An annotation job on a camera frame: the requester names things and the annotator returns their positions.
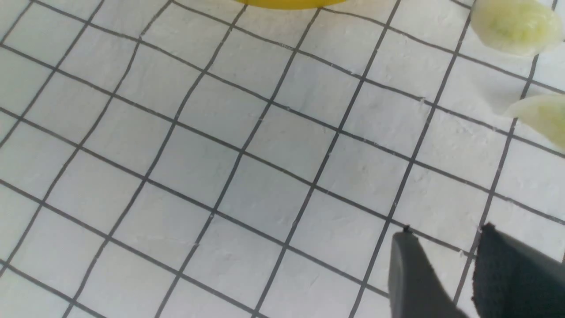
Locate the white black-grid tablecloth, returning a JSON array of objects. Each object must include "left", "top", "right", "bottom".
[{"left": 0, "top": 0, "right": 564, "bottom": 318}]

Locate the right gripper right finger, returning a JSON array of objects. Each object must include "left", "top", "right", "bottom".
[{"left": 472, "top": 223, "right": 565, "bottom": 318}]

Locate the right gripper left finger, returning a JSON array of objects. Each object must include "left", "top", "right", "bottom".
[{"left": 388, "top": 225, "right": 467, "bottom": 318}]

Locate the bamboo steamer tray yellow rim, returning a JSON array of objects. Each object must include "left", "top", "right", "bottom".
[{"left": 238, "top": 0, "right": 345, "bottom": 10}]

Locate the green dumpling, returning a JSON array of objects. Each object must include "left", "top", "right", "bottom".
[
  {"left": 470, "top": 0, "right": 564, "bottom": 57},
  {"left": 504, "top": 95, "right": 565, "bottom": 152}
]

